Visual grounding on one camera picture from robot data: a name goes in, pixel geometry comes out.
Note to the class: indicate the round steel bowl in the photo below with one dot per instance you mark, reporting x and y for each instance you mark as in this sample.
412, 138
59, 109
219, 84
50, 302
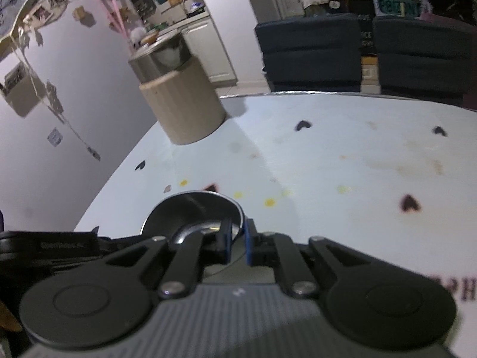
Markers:
193, 209

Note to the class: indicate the black lettered board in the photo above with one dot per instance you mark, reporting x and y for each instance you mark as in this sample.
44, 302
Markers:
367, 41

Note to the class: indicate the pink hanging ribbon toy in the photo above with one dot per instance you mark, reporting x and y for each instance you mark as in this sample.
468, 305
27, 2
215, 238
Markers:
115, 7

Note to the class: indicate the teal lettered sign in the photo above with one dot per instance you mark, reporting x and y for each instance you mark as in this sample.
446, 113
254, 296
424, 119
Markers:
397, 5

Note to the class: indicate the wall photo collage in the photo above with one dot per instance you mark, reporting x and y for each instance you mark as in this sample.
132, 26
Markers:
22, 3

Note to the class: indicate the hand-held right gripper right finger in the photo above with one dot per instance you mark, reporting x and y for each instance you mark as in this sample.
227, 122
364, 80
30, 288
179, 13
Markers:
250, 246

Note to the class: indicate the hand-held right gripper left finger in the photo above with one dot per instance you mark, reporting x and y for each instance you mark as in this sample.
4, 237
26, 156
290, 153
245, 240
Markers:
225, 242

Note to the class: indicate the white kitchen base cabinet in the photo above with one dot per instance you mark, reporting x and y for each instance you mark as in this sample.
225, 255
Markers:
212, 52

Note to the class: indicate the beige thermos jug steel lid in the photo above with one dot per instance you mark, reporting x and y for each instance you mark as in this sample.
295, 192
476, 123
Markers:
182, 100

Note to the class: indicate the dark blue chair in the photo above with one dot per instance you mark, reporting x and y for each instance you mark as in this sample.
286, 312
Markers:
309, 52
425, 63

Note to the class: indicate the small wooden wall block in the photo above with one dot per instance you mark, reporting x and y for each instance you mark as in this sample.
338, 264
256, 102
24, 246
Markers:
82, 15

